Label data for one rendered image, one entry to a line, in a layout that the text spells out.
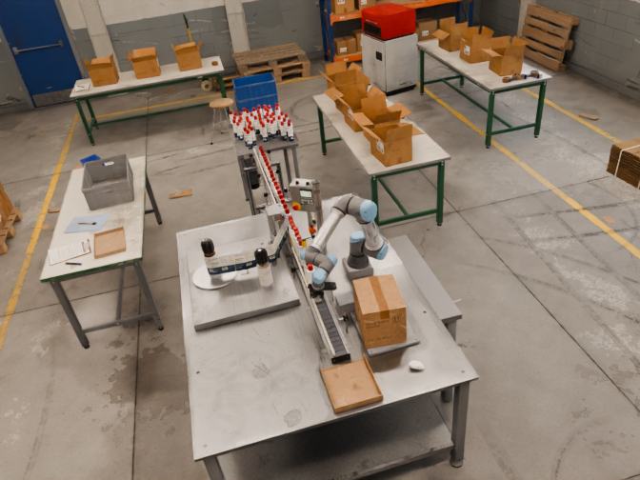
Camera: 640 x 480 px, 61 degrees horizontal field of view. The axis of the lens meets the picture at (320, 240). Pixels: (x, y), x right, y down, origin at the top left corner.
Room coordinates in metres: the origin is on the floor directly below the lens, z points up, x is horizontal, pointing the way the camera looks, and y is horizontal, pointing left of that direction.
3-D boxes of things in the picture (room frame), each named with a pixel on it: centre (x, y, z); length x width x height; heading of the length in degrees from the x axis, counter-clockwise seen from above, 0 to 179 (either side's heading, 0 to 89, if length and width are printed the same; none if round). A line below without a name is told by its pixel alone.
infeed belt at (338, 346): (2.89, 0.12, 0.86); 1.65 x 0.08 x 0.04; 11
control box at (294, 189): (3.01, 0.06, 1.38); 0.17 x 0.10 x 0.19; 66
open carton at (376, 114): (5.00, -0.75, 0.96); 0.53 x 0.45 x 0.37; 102
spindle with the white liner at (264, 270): (2.76, 0.38, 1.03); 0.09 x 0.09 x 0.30
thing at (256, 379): (2.75, 0.19, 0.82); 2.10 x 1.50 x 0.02; 11
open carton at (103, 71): (8.12, 2.86, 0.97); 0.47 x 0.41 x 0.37; 6
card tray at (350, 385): (1.91, -0.07, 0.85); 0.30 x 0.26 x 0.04; 11
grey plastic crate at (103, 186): (4.54, 1.87, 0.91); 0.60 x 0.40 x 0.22; 14
